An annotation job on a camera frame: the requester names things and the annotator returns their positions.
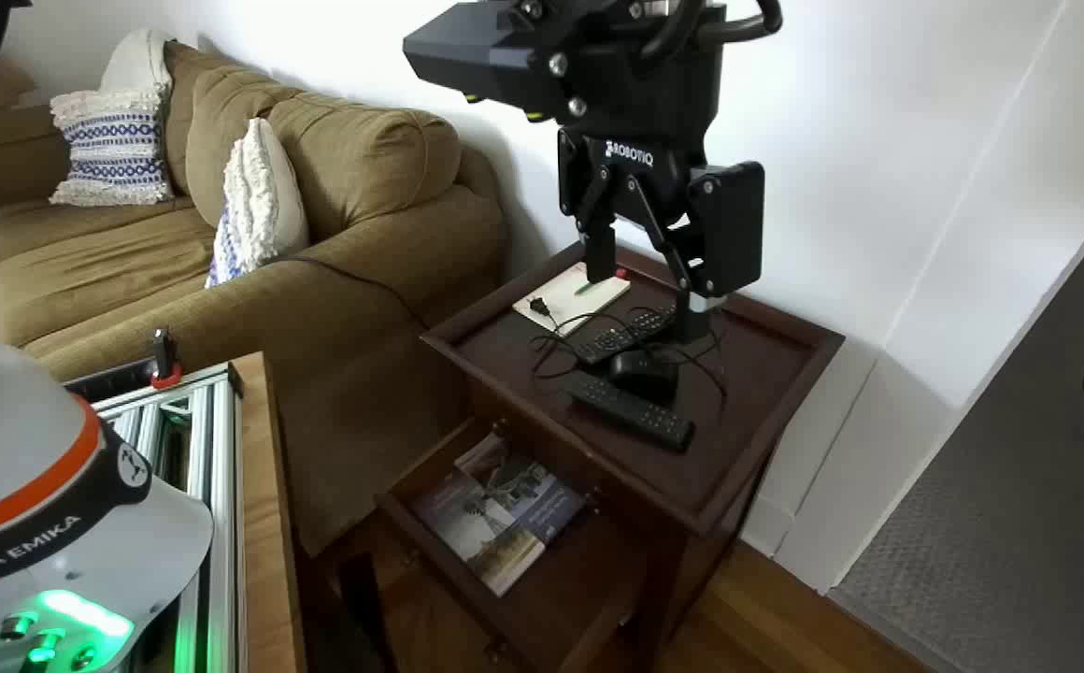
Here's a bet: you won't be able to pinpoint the olive brown sofa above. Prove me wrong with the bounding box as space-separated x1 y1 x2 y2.
0 41 509 553

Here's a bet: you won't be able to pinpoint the long black remote control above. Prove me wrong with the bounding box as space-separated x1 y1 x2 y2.
564 372 696 452

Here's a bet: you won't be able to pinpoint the white notepad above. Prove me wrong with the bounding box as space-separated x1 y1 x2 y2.
512 262 628 337

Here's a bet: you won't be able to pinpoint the black rounded charger device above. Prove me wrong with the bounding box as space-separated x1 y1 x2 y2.
608 352 678 402

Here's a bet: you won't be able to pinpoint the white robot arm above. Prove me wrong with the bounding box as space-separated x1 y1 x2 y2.
402 0 786 340

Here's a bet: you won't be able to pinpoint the blue patterned white pillow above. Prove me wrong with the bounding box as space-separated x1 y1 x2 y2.
50 89 172 204

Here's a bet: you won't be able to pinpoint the white blanket on sofa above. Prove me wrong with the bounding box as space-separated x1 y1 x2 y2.
99 29 199 93

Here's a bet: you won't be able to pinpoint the magazines in open drawer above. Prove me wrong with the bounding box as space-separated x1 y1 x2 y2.
413 433 588 595

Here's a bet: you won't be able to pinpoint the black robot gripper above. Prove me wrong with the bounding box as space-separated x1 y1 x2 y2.
554 48 721 340

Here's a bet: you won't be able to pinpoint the dark wooden side table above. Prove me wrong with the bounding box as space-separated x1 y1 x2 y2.
379 251 837 673

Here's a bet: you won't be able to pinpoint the black remote with coloured buttons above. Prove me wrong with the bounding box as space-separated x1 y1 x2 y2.
568 310 668 365

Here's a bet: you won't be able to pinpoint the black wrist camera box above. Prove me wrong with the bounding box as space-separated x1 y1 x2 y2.
690 161 765 296

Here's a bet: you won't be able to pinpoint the aluminium frame wooden bench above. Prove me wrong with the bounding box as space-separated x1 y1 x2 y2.
71 337 308 673

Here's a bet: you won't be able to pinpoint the white robot base orange band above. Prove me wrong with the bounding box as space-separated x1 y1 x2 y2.
0 345 212 673

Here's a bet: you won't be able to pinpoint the white fringed throw pillow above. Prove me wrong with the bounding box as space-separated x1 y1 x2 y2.
207 117 308 286

